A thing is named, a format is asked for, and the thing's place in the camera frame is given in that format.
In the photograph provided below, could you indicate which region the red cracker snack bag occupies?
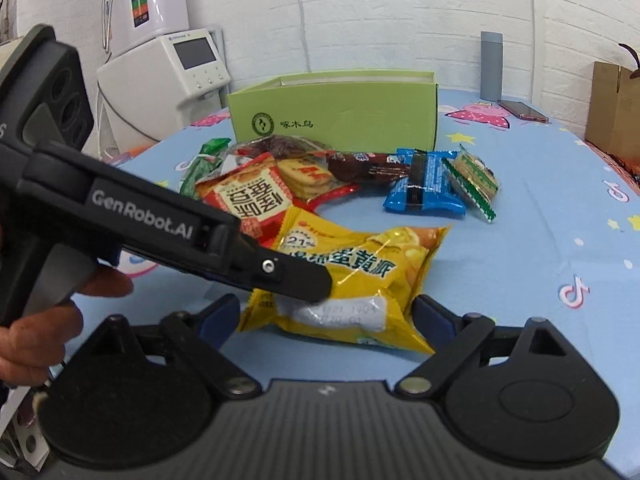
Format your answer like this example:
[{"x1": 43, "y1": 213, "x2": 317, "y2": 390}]
[{"x1": 195, "y1": 153, "x2": 360, "y2": 247}]

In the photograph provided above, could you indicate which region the yellow egg yolk pie bag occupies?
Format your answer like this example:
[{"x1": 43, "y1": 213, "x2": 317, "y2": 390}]
[{"x1": 239, "y1": 207, "x2": 450, "y2": 354}]

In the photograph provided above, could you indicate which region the galette waffle snack clear bag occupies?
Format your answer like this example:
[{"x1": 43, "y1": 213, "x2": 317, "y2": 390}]
[{"x1": 227, "y1": 134, "x2": 335, "y2": 160}]

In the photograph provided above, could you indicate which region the person's left hand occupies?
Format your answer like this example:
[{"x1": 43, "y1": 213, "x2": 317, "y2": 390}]
[{"x1": 1, "y1": 264, "x2": 134, "y2": 387}]

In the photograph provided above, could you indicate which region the green wrapped snack packet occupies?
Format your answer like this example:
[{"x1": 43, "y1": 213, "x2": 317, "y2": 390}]
[{"x1": 179, "y1": 138, "x2": 231, "y2": 200}]

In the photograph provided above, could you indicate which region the brown chocolate snack packet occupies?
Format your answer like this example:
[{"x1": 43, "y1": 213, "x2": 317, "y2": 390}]
[{"x1": 326, "y1": 152, "x2": 410, "y2": 184}]

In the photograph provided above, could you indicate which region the white water dispenser machine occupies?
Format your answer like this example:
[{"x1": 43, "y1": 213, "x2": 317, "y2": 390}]
[{"x1": 96, "y1": 28, "x2": 231, "y2": 152}]

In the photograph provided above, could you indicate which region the blue cookie packet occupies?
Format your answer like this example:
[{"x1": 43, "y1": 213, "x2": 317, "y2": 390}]
[{"x1": 383, "y1": 148, "x2": 466, "y2": 217}]

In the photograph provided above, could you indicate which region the green striped biscuit packet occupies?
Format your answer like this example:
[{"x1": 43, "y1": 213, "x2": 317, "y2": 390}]
[{"x1": 442, "y1": 146, "x2": 500, "y2": 223}]

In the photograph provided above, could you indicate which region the green cardboard box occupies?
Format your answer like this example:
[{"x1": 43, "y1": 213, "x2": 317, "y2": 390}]
[{"x1": 228, "y1": 70, "x2": 438, "y2": 153}]

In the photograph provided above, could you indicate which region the white water purifier unit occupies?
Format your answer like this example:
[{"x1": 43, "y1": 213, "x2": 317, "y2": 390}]
[{"x1": 102, "y1": 0, "x2": 189, "y2": 58}]

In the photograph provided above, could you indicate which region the dark smartphone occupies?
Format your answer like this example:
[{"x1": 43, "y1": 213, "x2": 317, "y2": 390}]
[{"x1": 498, "y1": 100, "x2": 549, "y2": 124}]

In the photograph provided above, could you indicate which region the brown cardboard box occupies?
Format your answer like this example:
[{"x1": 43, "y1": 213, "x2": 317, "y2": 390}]
[{"x1": 586, "y1": 62, "x2": 640, "y2": 164}]

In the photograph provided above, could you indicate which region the grey cylindrical bottle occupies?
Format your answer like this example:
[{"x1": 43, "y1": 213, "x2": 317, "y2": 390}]
[{"x1": 480, "y1": 32, "x2": 503, "y2": 102}]

